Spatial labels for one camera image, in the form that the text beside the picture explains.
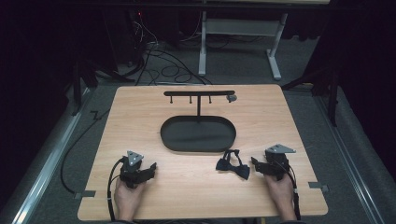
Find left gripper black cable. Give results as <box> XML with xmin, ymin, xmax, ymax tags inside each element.
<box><xmin>106</xmin><ymin>158</ymin><xmax>125</xmax><ymax>222</ymax></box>

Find white metal desk frame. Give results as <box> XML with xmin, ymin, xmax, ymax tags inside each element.
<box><xmin>198</xmin><ymin>10</ymin><xmax>289</xmax><ymax>81</ymax></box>

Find black cable on floor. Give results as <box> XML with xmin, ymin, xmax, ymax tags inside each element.
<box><xmin>60</xmin><ymin>108</ymin><xmax>111</xmax><ymax>195</ymax></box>

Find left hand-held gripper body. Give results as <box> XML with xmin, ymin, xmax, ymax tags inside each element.
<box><xmin>119</xmin><ymin>150</ymin><xmax>153</xmax><ymax>189</ymax></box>

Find person's right hand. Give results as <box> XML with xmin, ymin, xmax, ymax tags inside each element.
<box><xmin>264</xmin><ymin>174</ymin><xmax>296</xmax><ymax>215</ymax></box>

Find black hanger stand with tray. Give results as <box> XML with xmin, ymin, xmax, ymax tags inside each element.
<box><xmin>160</xmin><ymin>90</ymin><xmax>238</xmax><ymax>153</ymax></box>

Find person's left hand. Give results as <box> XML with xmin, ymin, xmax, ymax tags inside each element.
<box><xmin>114</xmin><ymin>178</ymin><xmax>147</xmax><ymax>217</ymax></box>

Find black bow tie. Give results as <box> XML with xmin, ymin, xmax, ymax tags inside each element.
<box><xmin>215</xmin><ymin>148</ymin><xmax>251</xmax><ymax>181</ymax></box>

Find black tripod stand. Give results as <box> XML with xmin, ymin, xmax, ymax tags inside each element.
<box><xmin>281</xmin><ymin>66</ymin><xmax>340</xmax><ymax>127</ymax></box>

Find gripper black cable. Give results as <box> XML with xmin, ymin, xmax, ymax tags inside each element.
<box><xmin>279</xmin><ymin>161</ymin><xmax>302</xmax><ymax>221</ymax></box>
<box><xmin>106</xmin><ymin>158</ymin><xmax>125</xmax><ymax>222</ymax></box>

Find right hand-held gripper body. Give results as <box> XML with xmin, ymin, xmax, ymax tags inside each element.
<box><xmin>256</xmin><ymin>143</ymin><xmax>296</xmax><ymax>182</ymax></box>

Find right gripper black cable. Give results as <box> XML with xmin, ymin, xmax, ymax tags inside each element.
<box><xmin>279</xmin><ymin>161</ymin><xmax>302</xmax><ymax>221</ymax></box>

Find black floor cables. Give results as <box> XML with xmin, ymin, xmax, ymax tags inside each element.
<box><xmin>125</xmin><ymin>12</ymin><xmax>214</xmax><ymax>87</ymax></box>

